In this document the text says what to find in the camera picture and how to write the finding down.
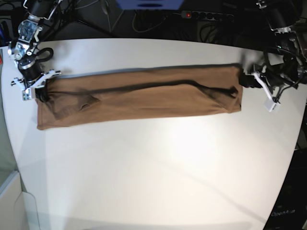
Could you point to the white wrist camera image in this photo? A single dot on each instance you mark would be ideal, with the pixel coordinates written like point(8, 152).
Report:
point(28, 94)
point(271, 105)

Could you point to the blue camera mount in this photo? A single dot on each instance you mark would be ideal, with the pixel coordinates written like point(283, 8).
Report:
point(149, 4)

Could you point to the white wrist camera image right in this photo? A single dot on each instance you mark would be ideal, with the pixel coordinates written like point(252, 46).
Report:
point(271, 105)

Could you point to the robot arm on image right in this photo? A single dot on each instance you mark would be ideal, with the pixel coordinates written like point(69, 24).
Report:
point(283, 64)

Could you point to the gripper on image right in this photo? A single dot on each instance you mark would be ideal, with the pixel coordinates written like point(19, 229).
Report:
point(256, 80)

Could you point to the black OpenArm base box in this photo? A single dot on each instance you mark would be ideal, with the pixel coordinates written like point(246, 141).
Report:
point(290, 209)

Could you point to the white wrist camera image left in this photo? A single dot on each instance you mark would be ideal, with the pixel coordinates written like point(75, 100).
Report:
point(28, 94)

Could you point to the white bin at left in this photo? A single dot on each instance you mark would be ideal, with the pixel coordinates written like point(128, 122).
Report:
point(17, 208)

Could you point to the black tripod stand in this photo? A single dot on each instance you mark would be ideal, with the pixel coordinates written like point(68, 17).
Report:
point(81, 21)

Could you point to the brown T-shirt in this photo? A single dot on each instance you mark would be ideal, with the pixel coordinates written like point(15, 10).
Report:
point(148, 93)

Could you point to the black power strip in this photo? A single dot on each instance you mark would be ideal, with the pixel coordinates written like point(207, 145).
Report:
point(207, 16)

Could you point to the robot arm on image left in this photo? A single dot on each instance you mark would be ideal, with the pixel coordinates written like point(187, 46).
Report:
point(25, 55)

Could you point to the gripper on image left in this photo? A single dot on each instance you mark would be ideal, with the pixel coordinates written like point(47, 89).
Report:
point(41, 92)

